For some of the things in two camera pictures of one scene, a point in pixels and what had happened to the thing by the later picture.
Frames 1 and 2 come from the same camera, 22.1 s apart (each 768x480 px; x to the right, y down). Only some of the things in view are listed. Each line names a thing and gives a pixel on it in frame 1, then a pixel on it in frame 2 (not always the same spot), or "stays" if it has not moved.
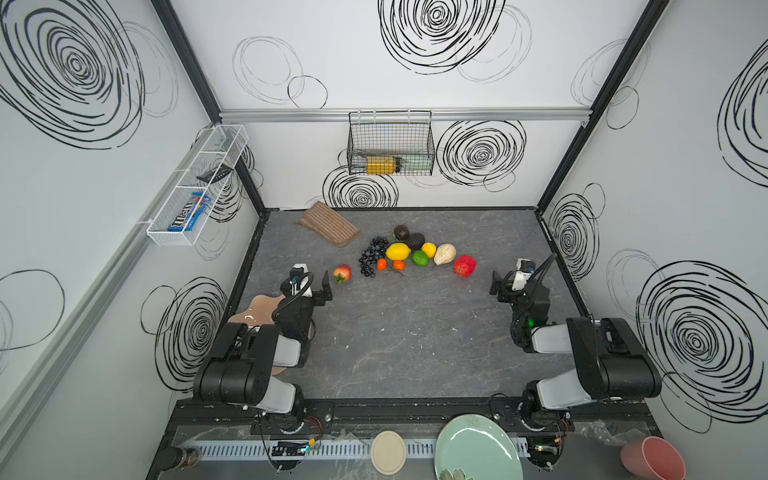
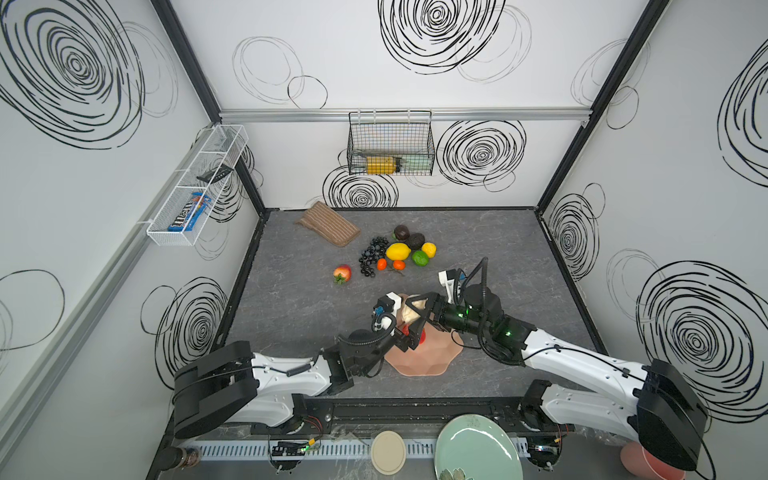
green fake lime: (420, 258) stays
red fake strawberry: (342, 274) stays
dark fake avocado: (416, 240) stays
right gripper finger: (496, 281) → (431, 317)
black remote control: (221, 172) stays
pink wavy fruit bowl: (259, 311) → (429, 359)
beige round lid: (388, 452) stays
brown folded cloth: (329, 224) stays
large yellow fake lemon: (398, 251) stays
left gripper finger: (327, 293) → (416, 327)
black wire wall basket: (390, 142) stays
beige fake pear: (444, 254) → (410, 315)
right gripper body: (522, 294) → (432, 309)
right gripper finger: (542, 267) → (431, 299)
